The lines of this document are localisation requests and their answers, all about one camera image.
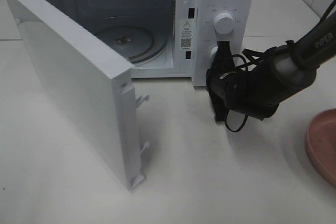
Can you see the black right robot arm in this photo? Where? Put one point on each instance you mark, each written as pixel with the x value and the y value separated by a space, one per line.
pixel 257 87

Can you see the lower white microwave knob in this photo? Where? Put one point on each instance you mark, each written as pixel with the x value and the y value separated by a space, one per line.
pixel 212 53

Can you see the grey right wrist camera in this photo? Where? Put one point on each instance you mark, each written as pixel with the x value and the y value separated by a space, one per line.
pixel 220 111

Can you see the white microwave door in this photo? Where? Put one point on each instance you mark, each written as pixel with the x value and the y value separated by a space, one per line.
pixel 89 82

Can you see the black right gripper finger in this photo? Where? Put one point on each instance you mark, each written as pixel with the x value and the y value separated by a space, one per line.
pixel 223 51

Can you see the upper white microwave knob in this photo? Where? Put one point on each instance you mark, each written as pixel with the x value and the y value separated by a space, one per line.
pixel 224 22

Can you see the white microwave knob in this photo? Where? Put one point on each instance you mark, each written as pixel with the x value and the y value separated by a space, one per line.
pixel 212 53
pixel 224 22

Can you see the white microwave oven body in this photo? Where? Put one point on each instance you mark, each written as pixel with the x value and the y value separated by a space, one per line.
pixel 192 36

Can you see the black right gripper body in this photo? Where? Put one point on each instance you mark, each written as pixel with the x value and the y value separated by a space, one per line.
pixel 232 87

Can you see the pink round plate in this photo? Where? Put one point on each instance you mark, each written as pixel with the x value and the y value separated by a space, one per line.
pixel 320 144

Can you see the glass microwave turntable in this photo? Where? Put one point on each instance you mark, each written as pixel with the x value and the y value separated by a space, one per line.
pixel 136 39

